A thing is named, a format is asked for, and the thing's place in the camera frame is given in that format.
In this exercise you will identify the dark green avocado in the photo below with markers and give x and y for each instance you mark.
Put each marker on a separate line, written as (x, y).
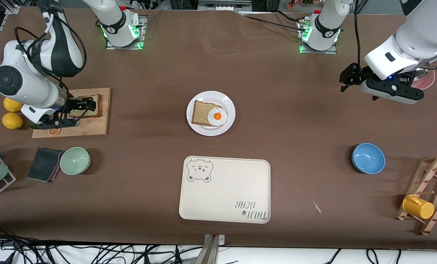
(30, 125)

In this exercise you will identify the yellow mug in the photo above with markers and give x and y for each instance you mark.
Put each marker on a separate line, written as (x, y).
(418, 207)

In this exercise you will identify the small grey paper scrap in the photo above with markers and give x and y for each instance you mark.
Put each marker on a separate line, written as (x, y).
(317, 207)

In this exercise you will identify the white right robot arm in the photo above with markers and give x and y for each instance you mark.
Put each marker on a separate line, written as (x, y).
(28, 84)

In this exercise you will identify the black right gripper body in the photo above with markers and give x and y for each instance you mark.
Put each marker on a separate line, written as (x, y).
(73, 103)

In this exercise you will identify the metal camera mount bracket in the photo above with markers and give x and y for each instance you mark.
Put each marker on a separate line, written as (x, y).
(209, 253)

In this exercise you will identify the pale green bowl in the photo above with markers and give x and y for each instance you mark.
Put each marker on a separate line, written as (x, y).
(75, 160)

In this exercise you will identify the blue bowl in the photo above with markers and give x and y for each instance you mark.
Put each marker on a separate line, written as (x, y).
(368, 158)

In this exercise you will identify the brown bread slice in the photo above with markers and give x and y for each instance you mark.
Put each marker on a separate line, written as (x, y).
(90, 114)
(200, 113)

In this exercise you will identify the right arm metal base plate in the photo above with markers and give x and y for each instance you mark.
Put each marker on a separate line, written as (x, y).
(112, 47)

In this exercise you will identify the wooden cutting board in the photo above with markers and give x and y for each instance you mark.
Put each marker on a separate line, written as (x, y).
(94, 128)

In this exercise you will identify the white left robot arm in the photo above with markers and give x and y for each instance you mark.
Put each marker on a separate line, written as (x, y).
(420, 40)

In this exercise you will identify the wooden mug rack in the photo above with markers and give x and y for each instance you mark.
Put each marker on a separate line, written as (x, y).
(420, 176)

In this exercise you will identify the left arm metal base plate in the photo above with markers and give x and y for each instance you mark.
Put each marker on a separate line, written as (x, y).
(328, 52)

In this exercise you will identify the dark grey sponge cloth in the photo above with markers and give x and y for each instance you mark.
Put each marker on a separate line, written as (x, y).
(42, 165)

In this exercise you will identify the orange slice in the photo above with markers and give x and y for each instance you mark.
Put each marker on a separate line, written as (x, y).
(53, 132)

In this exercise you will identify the grey equipment box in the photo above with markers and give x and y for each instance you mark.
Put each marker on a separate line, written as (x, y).
(222, 4)

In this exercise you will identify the cream bear print tray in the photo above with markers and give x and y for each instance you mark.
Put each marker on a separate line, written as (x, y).
(222, 190)

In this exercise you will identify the white round plate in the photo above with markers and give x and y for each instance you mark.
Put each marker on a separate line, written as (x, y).
(211, 131)

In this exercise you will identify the yellow lemon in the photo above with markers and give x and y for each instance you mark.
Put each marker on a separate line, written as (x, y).
(12, 121)
(12, 105)

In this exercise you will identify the pink bowl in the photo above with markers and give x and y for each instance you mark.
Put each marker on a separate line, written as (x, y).
(428, 83)

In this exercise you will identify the toy fried egg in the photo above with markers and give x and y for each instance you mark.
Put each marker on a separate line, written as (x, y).
(217, 116)

